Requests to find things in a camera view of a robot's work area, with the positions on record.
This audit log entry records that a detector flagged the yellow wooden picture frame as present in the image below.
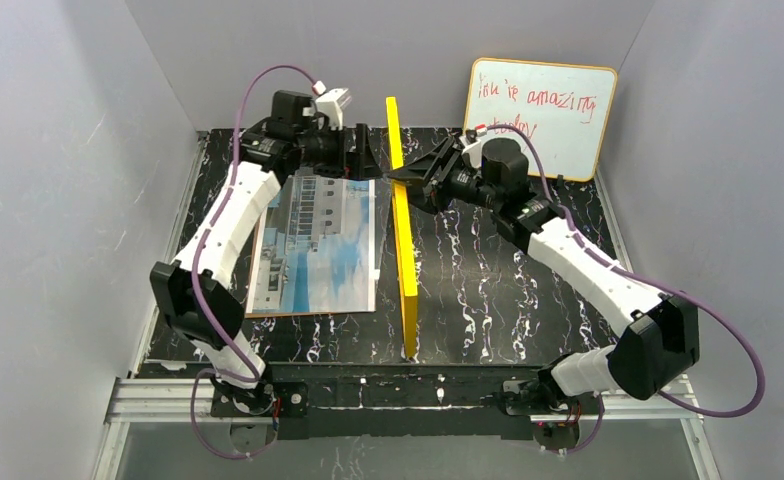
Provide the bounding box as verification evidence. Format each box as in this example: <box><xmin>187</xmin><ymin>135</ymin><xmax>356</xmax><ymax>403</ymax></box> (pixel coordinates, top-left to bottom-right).
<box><xmin>385</xmin><ymin>96</ymin><xmax>419</xmax><ymax>360</ymax></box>

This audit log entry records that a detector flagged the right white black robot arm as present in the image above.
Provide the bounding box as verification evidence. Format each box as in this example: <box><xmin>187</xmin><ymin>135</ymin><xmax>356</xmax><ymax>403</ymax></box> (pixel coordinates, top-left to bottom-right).
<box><xmin>389</xmin><ymin>138</ymin><xmax>700</xmax><ymax>405</ymax></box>

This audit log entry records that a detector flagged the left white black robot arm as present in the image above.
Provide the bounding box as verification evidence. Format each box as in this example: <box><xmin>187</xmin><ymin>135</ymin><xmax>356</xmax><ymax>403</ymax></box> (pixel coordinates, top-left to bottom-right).
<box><xmin>149</xmin><ymin>117</ymin><xmax>381</xmax><ymax>391</ymax></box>

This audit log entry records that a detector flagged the building and sky photo board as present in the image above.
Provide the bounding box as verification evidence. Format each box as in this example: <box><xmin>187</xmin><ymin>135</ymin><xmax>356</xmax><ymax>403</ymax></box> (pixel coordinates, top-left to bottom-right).
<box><xmin>246</xmin><ymin>175</ymin><xmax>379</xmax><ymax>318</ymax></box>

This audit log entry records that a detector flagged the whiteboard with red writing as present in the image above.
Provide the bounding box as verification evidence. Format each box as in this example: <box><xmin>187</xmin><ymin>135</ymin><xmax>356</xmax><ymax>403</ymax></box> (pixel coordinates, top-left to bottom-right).
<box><xmin>464</xmin><ymin>57</ymin><xmax>618</xmax><ymax>182</ymax></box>

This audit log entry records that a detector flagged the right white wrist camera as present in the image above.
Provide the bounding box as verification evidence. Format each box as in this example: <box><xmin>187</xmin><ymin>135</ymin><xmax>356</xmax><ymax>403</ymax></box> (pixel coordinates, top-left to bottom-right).
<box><xmin>459</xmin><ymin>124</ymin><xmax>489</xmax><ymax>170</ymax></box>

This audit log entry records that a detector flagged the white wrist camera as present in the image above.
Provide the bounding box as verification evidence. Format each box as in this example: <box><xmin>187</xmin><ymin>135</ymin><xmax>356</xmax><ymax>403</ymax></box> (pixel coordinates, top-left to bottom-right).
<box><xmin>315</xmin><ymin>87</ymin><xmax>352</xmax><ymax>130</ymax></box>
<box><xmin>459</xmin><ymin>124</ymin><xmax>489</xmax><ymax>170</ymax></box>

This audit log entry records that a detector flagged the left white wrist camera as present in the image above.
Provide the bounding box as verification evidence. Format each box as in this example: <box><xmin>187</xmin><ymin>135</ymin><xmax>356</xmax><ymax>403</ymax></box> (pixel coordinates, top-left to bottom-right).
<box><xmin>315</xmin><ymin>87</ymin><xmax>352</xmax><ymax>130</ymax></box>

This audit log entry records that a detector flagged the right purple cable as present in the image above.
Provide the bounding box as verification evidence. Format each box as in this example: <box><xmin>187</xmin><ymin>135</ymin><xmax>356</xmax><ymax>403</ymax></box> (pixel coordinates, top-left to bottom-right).
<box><xmin>478</xmin><ymin>124</ymin><xmax>767</xmax><ymax>456</ymax></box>

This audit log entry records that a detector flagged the purple cable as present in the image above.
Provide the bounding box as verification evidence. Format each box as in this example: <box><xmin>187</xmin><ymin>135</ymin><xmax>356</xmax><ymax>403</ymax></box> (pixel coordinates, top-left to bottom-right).
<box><xmin>478</xmin><ymin>124</ymin><xmax>767</xmax><ymax>456</ymax></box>
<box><xmin>189</xmin><ymin>64</ymin><xmax>320</xmax><ymax>461</ymax></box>

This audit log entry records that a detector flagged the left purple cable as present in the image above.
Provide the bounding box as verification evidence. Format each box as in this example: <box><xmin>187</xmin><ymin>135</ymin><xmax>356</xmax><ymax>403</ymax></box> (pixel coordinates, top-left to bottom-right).
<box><xmin>189</xmin><ymin>64</ymin><xmax>320</xmax><ymax>461</ymax></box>

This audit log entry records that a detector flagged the aluminium rail with black bases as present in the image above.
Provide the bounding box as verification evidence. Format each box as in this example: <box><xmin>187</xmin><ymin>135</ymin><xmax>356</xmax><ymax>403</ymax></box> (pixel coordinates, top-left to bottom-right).
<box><xmin>105</xmin><ymin>362</ymin><xmax>696</xmax><ymax>448</ymax></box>

